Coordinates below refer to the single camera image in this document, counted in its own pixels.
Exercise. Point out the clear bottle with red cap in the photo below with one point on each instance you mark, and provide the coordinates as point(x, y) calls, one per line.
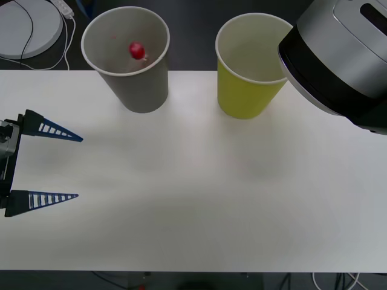
point(136, 50)

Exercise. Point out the white power strip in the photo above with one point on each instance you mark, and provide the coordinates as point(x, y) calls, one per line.
point(65, 9)

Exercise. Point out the round white disc base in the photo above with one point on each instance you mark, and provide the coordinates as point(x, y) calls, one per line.
point(45, 27)

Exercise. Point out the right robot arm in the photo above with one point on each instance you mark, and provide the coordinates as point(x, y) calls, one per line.
point(332, 60)

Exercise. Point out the yellow-green plastic bin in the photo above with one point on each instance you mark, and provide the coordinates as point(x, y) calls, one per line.
point(242, 96)

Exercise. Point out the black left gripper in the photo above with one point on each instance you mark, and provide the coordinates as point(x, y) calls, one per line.
point(7, 175)

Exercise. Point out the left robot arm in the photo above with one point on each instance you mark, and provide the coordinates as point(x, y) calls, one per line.
point(7, 142)

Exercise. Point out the grey plastic bin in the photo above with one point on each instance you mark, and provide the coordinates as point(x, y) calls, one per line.
point(142, 90)

